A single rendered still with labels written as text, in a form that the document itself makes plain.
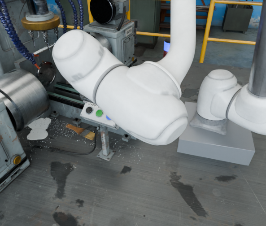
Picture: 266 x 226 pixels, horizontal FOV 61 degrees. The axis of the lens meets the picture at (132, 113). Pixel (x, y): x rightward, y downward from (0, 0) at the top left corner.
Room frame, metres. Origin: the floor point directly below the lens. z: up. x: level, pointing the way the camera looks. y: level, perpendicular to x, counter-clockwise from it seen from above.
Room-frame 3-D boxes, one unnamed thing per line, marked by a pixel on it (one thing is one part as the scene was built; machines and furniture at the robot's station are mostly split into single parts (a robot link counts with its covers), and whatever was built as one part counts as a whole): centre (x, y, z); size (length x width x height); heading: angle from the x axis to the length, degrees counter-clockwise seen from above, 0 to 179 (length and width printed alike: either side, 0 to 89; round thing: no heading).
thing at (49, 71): (1.20, 0.50, 1.02); 0.15 x 0.02 x 0.15; 154
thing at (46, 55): (1.22, 0.56, 0.97); 0.30 x 0.11 x 0.34; 154
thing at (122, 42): (1.69, 0.16, 0.99); 0.35 x 0.31 x 0.37; 154
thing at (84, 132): (0.93, 0.28, 0.80); 0.21 x 0.05 x 0.01; 60
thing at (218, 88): (0.92, -0.41, 1.06); 0.18 x 0.16 x 0.22; 41
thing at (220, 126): (0.94, -0.41, 0.92); 0.22 x 0.18 x 0.06; 154
